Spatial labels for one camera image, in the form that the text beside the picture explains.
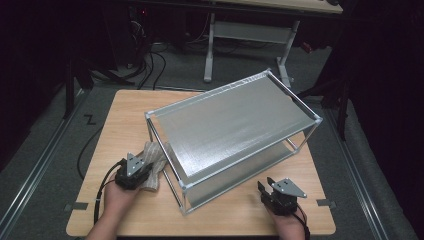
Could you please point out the beige striped cleaning mitt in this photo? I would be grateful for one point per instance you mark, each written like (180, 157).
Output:
(155, 176)

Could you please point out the desk with white legs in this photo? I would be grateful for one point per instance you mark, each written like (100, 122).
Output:
(250, 31)

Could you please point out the person's left hand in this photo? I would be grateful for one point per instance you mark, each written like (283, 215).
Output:
(120, 200)

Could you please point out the black metal stand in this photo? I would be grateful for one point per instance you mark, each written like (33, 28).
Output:
(343, 110)
(69, 86)

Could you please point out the person's right hand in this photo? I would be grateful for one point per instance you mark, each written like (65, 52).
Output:
(288, 228)

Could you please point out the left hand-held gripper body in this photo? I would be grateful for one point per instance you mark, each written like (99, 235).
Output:
(131, 176)

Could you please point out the small red object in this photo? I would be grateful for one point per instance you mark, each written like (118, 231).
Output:
(307, 47)

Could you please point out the grey two-tier rack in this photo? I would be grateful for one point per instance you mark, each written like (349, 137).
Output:
(226, 133)

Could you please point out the grey tape piece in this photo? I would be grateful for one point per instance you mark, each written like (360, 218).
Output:
(78, 206)
(326, 202)

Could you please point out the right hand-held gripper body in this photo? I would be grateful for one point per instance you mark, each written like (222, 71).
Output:
(285, 200)

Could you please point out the dark computer tower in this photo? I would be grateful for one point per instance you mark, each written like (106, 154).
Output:
(138, 50)

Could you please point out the metal floor rail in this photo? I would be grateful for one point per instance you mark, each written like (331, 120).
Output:
(41, 160)
(352, 173)

